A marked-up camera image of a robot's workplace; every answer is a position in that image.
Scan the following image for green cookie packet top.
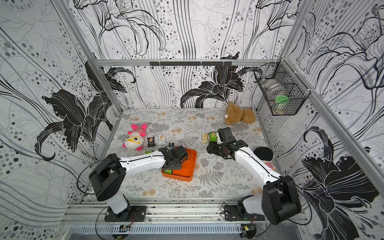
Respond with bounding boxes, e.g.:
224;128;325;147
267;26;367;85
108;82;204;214
207;132;218;142

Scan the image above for orange storage box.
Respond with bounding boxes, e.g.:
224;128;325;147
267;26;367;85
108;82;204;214
162;149;197;182

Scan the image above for yellow cookie packet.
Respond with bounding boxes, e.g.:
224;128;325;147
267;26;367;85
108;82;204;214
202;134;209;144

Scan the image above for black cookie packet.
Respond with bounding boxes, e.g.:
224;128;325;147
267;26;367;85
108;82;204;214
147;137;156;148

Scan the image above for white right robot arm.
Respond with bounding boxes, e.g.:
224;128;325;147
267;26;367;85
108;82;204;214
207;127;302;225

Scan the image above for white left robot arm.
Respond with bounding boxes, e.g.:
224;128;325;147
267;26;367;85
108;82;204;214
89;146;190;215

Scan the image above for brown teddy bear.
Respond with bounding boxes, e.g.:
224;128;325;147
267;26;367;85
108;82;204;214
224;102;256;126

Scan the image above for black round disc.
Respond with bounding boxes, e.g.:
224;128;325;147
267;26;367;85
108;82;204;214
254;147;274;162

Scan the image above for floral table mat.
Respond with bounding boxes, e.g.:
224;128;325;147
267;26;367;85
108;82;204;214
108;108;263;200

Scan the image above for pink white plush toy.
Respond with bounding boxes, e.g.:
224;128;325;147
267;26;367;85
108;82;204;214
123;124;148;151

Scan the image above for striped orange toy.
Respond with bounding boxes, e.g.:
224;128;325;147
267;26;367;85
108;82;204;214
263;161;276;171

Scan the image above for green lid cup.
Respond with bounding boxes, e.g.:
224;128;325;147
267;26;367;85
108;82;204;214
275;95;290;114

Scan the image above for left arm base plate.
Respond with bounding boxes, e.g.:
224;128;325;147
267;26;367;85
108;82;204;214
105;206;147;223

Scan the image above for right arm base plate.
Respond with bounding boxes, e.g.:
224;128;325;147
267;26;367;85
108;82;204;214
221;204;265;223

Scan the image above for white cable duct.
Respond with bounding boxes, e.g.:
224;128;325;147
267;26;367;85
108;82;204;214
70;224;242;235

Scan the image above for black wire basket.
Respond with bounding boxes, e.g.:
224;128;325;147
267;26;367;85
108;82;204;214
254;63;306;116

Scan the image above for black wall bar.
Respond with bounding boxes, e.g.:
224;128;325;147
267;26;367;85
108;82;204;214
150;61;233;67

